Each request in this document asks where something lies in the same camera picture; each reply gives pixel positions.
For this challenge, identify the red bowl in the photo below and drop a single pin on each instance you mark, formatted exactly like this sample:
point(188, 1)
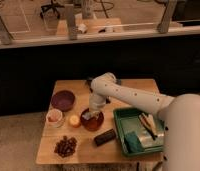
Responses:
point(94, 123)

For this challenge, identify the yellow apple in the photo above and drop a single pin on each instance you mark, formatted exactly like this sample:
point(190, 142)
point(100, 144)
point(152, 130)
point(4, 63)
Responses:
point(74, 121)

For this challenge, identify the distant wooden table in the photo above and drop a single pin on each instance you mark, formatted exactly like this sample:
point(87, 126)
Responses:
point(91, 26)

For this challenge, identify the black office chair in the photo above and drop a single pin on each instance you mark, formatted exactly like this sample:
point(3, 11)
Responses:
point(54, 6)

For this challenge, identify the teal sponge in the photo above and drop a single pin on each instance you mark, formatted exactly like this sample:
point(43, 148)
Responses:
point(133, 143)

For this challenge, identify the clear plastic bag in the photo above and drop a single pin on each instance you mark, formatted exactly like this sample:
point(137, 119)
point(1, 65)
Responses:
point(147, 140)

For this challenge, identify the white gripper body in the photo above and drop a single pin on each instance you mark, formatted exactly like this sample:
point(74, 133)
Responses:
point(96, 103)

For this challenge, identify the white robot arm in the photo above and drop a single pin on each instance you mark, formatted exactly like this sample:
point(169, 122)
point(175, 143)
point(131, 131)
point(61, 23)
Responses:
point(181, 117)

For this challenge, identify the white cup with food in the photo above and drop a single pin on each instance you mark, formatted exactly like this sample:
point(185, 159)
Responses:
point(54, 118)

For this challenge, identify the green plastic tray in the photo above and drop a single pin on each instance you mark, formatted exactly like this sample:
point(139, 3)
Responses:
point(127, 120)

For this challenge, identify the wooden utensil with dark handle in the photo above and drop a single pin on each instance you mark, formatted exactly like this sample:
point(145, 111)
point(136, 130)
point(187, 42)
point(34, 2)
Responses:
point(148, 122)

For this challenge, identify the purple bowl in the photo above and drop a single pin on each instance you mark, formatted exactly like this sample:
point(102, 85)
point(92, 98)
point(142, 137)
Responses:
point(63, 100)

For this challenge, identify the black rectangular block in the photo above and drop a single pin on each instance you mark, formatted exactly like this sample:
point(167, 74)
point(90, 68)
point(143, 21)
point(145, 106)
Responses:
point(105, 137)

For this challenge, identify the bunch of dark grapes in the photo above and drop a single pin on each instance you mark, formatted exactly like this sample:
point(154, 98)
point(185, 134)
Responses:
point(66, 146)

